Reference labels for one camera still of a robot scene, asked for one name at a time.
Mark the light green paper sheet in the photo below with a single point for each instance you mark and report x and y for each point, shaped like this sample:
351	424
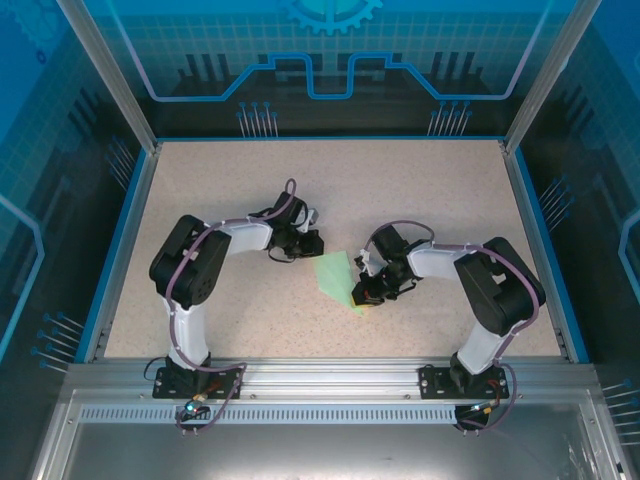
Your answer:
335	275

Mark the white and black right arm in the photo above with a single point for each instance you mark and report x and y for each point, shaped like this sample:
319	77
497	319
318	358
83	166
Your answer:
500	295

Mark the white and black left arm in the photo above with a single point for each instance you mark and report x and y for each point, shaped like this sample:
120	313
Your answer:
187	270

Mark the grey metal lower shelf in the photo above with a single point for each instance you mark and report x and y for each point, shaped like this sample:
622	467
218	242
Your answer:
320	450

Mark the blue edge strip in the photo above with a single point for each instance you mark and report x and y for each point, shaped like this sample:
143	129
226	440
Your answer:
548	250
114	250

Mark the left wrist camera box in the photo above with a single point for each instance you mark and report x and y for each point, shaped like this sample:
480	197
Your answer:
310	219

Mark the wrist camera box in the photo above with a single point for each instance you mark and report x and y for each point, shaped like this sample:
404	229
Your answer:
364	260
310	219

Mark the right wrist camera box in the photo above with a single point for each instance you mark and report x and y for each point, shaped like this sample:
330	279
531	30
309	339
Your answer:
364	260

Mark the aluminium mounting rail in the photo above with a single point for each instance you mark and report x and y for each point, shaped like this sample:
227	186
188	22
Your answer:
330	375

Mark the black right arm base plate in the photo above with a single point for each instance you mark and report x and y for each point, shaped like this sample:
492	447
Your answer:
432	382

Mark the aluminium side rail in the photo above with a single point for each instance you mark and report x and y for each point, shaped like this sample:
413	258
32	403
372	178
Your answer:
126	250
534	250

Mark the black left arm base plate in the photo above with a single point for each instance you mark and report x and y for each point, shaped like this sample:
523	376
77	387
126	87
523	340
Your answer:
225	387

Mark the aluminium frame post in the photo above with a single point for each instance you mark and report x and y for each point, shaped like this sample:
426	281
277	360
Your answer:
550	75
107	75

